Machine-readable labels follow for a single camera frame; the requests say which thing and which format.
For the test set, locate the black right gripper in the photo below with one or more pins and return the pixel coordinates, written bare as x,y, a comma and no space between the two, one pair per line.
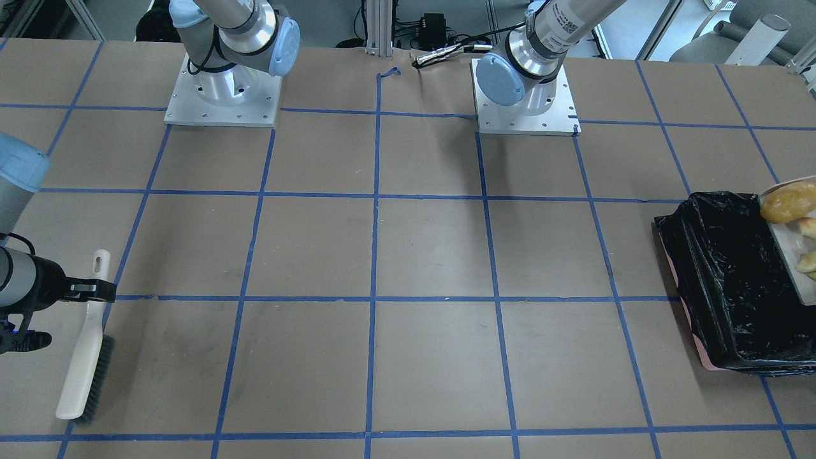
50,282

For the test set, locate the beige hand brush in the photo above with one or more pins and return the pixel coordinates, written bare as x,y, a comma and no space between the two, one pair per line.
91,356

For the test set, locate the beige plastic dustpan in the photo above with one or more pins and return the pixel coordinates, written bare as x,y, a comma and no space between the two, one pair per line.
792,245

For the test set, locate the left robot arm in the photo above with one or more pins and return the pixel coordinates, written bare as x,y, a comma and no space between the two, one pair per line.
533,53

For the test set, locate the bin with black bag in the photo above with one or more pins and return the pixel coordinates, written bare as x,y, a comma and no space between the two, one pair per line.
739,296

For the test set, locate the yellow toy pepper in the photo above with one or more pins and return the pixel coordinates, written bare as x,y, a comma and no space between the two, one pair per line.
789,202

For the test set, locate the beige toy food slice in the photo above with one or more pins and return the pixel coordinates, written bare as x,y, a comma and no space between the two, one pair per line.
807,227

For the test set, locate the grey office chair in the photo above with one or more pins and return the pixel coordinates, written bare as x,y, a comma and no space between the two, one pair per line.
716,46

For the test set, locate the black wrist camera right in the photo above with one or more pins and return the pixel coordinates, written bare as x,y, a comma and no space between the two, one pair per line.
22,341

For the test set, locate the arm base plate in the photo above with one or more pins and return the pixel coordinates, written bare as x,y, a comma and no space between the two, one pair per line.
547,110
237,97

